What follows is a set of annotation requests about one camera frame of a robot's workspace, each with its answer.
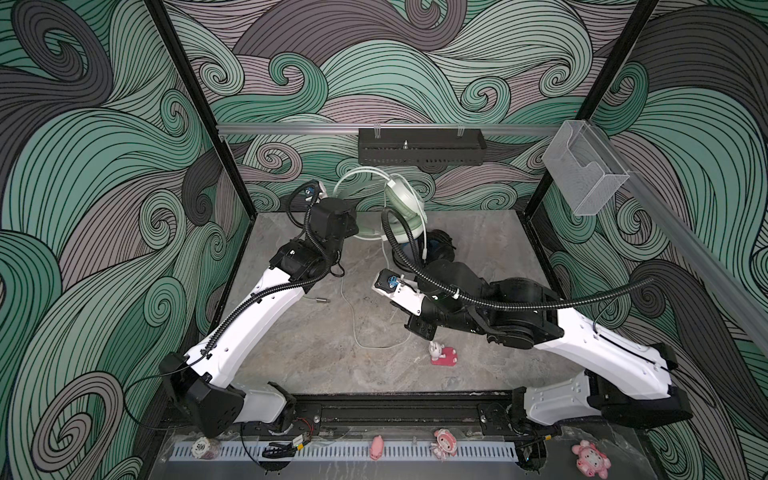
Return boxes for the mint green headphones with cable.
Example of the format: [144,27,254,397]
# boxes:
[303,166,430,352]

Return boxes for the black blue headphones with cable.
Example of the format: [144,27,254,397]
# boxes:
[401,229,456,267]

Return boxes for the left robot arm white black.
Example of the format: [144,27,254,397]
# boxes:
[159,181,358,438]

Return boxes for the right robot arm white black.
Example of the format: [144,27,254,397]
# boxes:
[373,208,693,429]

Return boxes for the pink toy on table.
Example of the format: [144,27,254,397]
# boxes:
[414,340,458,367]

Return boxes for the pink white doll toy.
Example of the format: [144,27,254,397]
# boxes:
[431,428,458,460]

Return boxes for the small pink figure toy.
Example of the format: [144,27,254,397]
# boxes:
[369,435,385,461]

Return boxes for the pink pig plush toy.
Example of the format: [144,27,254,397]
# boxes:
[571,440,612,479]

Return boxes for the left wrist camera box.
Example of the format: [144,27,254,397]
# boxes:
[299,181,328,205]

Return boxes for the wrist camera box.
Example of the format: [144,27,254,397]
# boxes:
[372,269,425,316]
[299,181,328,205]

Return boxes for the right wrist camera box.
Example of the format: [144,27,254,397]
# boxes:
[372,269,425,316]

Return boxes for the aluminium wall rail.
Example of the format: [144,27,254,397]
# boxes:
[216,122,560,137]

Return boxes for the black perforated wall tray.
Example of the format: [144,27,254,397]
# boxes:
[357,129,488,169]

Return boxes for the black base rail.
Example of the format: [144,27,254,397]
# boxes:
[292,388,526,429]

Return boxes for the clear plastic wall bin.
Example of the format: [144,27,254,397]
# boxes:
[542,120,629,217]

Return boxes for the white slotted cable duct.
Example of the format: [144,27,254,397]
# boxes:
[168,440,518,463]

